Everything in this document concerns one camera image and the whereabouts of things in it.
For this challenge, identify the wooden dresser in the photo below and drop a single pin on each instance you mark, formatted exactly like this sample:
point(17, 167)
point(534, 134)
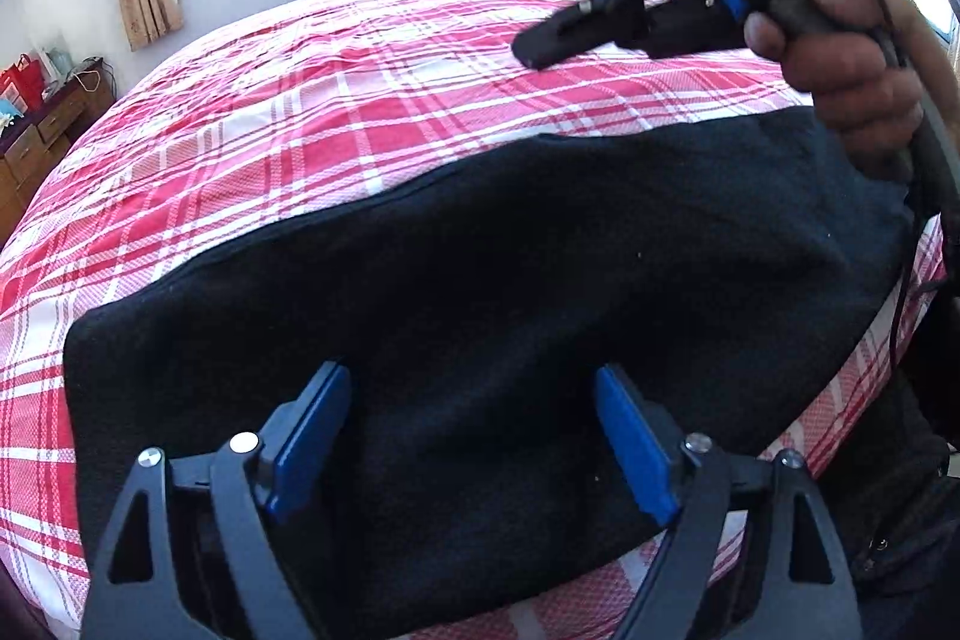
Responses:
point(45, 138)

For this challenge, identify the black pants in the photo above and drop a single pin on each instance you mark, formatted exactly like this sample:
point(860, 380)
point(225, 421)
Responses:
point(487, 272)

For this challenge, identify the person's dark clothing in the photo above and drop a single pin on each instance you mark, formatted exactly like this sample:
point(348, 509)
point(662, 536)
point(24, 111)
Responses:
point(900, 475)

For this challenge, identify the person's right hand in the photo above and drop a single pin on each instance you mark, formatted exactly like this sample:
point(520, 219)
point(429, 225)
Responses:
point(840, 63)

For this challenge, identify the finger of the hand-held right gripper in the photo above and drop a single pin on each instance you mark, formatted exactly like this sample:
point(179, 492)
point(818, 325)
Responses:
point(690, 25)
point(570, 33)

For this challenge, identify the red gift bag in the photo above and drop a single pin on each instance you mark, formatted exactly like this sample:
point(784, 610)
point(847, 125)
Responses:
point(19, 85)

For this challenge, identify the red plaid bed sheet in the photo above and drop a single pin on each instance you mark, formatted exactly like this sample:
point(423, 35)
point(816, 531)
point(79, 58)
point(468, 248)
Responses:
point(300, 123)

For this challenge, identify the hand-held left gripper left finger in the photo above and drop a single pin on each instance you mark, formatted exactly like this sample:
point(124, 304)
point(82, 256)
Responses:
point(311, 437)

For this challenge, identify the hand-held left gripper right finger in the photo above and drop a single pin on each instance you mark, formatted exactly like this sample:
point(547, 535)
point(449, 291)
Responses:
point(637, 452)

